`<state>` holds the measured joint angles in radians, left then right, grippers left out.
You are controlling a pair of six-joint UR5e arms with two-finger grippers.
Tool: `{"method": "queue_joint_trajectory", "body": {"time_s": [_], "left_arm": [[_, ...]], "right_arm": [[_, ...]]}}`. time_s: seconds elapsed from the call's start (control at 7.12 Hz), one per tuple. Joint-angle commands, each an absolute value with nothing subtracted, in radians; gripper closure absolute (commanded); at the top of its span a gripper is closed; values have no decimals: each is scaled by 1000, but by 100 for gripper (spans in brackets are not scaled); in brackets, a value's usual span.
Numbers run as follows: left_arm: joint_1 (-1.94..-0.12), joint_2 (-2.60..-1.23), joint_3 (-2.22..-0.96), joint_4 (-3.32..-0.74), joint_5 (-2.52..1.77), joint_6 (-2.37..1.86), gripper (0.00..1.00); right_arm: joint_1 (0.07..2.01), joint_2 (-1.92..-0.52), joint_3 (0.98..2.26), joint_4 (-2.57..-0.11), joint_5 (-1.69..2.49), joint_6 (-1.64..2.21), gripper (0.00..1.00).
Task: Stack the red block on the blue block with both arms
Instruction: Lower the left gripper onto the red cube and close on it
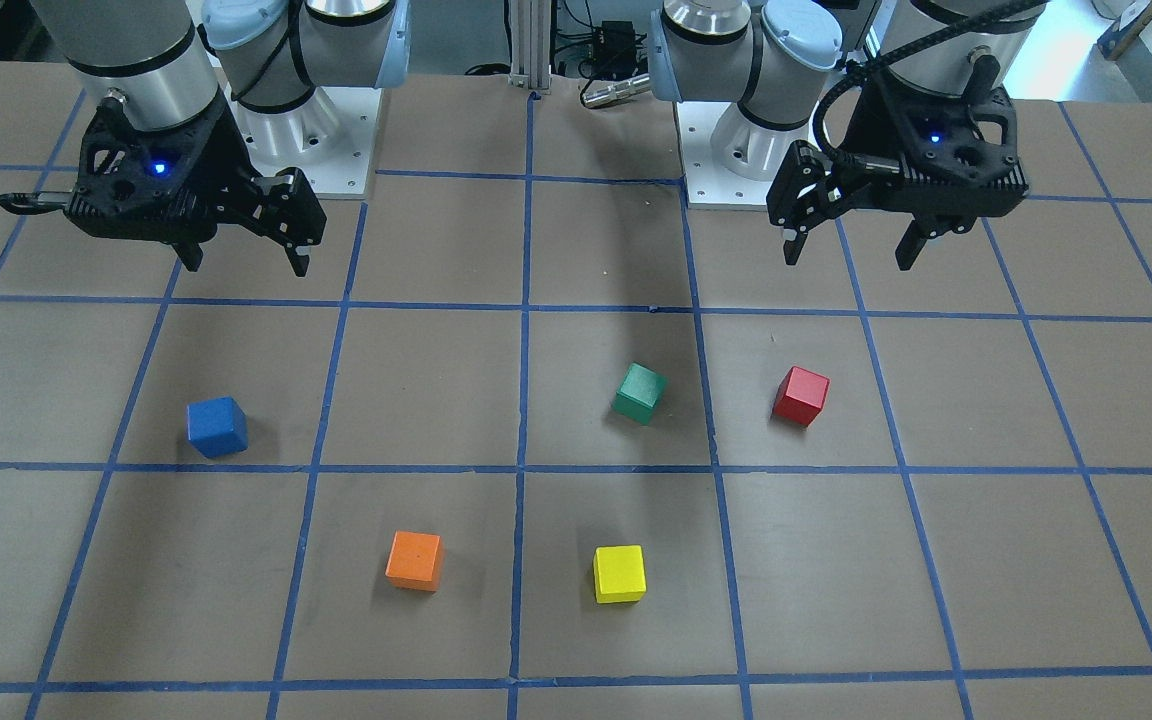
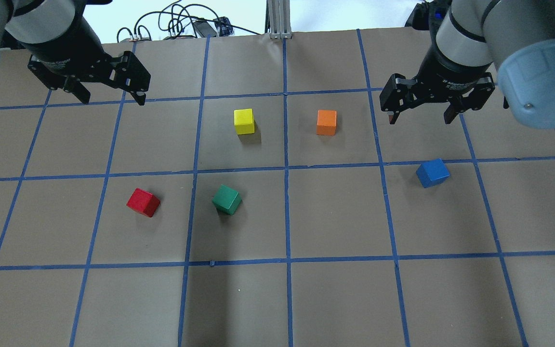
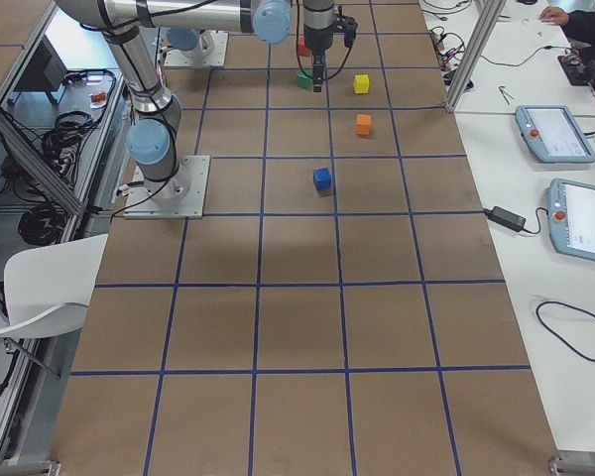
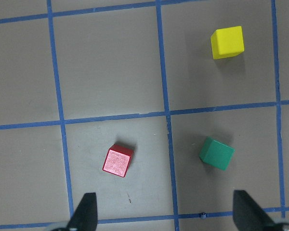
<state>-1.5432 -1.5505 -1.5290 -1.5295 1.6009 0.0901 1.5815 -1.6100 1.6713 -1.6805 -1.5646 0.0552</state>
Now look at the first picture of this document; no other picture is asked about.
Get orange wooden block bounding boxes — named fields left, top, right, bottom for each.
left=384, top=530, right=445, bottom=593

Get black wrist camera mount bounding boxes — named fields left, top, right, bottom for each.
left=841, top=79, right=1030, bottom=219
left=0, top=88, right=255, bottom=256

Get black power adapter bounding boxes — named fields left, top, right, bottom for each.
left=591, top=20, right=637, bottom=79

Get red wooden block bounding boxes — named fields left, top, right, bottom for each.
left=771, top=365, right=831, bottom=429

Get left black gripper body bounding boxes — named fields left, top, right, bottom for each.
left=765, top=141, right=872, bottom=229

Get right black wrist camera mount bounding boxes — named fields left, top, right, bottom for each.
left=0, top=88, right=255, bottom=256

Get blue wooden block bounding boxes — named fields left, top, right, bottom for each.
left=185, top=396, right=250, bottom=457

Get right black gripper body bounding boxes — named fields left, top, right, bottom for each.
left=209, top=168, right=326, bottom=251

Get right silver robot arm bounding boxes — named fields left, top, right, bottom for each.
left=0, top=1, right=410, bottom=276

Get green wooden block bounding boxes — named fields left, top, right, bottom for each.
left=611, top=363, right=668, bottom=425

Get yellow wooden block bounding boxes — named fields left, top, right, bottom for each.
left=591, top=544, right=646, bottom=602

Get aluminium frame post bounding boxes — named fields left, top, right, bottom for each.
left=506, top=1, right=554, bottom=94

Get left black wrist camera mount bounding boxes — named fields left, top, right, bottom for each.
left=841, top=79, right=1030, bottom=219

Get silver metal cylinder tool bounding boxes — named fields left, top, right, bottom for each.
left=579, top=73, right=652, bottom=109

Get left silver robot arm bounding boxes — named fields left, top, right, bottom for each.
left=647, top=1, right=1044, bottom=270

